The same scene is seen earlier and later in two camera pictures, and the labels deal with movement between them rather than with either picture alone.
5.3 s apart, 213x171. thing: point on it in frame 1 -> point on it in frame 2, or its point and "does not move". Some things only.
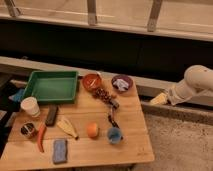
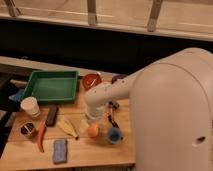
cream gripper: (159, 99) -> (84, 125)
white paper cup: (30, 106) does not move
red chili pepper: (40, 138) does not move
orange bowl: (91, 81) does not move
